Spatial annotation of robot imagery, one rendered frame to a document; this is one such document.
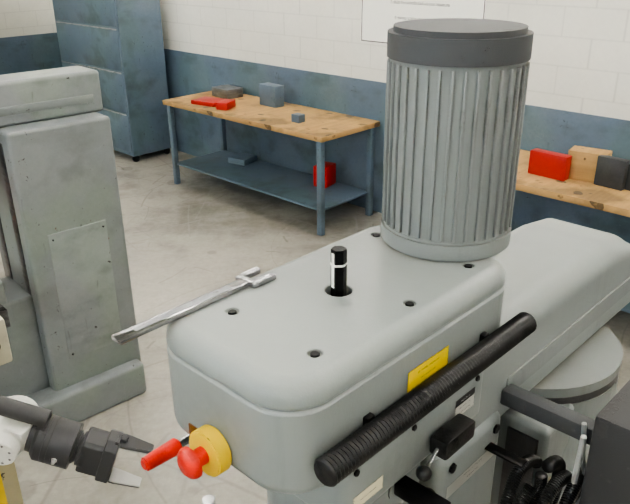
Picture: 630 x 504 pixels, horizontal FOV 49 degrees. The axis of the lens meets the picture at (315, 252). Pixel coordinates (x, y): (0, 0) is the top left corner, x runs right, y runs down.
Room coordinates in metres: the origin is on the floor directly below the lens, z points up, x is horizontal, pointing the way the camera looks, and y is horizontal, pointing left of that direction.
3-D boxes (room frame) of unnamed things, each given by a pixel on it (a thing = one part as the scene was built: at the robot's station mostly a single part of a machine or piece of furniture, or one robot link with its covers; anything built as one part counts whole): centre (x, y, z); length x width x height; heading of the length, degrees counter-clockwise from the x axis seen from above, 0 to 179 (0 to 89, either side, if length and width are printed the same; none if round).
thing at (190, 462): (0.65, 0.14, 1.76); 0.04 x 0.03 x 0.04; 46
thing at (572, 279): (1.19, -0.38, 1.66); 0.80 x 0.23 x 0.20; 136
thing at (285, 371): (0.84, -0.04, 1.81); 0.47 x 0.26 x 0.16; 136
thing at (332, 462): (0.75, -0.16, 1.79); 0.45 x 0.04 x 0.04; 136
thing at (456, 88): (1.01, -0.20, 2.05); 0.20 x 0.20 x 0.32
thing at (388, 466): (0.86, -0.06, 1.68); 0.34 x 0.24 x 0.10; 136
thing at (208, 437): (0.67, 0.13, 1.76); 0.06 x 0.02 x 0.06; 46
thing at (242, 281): (0.79, 0.15, 1.89); 0.24 x 0.04 x 0.01; 137
